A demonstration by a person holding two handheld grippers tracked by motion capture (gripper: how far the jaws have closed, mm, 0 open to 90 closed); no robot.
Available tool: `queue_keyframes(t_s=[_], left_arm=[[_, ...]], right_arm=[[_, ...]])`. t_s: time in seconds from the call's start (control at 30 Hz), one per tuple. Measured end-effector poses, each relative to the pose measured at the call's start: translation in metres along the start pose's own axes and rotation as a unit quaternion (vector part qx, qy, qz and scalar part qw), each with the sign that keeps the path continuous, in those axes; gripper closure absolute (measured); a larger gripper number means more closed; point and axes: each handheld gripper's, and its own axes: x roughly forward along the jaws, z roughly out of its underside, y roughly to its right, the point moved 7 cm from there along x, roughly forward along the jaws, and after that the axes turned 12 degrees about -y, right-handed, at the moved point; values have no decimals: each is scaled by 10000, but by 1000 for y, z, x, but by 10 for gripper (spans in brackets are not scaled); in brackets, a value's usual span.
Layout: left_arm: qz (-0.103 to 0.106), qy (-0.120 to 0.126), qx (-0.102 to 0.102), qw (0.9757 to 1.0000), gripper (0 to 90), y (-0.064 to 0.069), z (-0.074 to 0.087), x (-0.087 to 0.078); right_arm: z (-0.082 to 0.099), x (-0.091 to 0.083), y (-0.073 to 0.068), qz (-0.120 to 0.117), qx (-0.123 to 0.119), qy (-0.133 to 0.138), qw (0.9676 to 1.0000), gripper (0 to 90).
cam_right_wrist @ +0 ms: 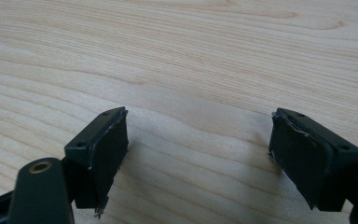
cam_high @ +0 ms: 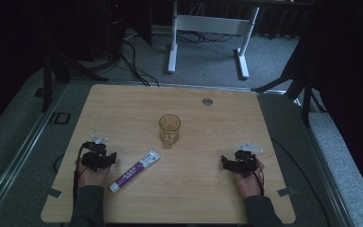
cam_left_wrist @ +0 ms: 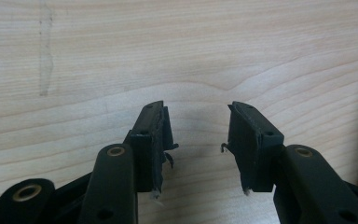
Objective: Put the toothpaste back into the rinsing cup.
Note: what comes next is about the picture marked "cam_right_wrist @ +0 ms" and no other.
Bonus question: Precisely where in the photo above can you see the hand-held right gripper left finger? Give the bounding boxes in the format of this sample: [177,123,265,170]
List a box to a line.
[62,106,130,219]

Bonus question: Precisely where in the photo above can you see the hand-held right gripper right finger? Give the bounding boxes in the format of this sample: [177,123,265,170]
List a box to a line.
[268,107,358,213]

